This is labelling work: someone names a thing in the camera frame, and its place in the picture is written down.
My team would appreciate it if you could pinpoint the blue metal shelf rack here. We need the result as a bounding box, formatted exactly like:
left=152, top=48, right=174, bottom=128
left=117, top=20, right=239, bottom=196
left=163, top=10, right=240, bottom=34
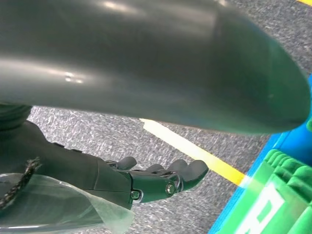
left=208, top=73, right=312, bottom=234

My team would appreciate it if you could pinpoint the clear plastic lens guard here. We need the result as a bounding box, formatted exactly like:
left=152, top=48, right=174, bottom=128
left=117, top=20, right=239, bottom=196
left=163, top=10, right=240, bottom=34
left=0, top=173, right=135, bottom=234

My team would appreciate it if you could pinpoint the black braided cable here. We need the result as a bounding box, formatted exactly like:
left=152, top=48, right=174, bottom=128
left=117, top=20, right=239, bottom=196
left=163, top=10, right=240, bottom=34
left=0, top=156, right=42, bottom=209

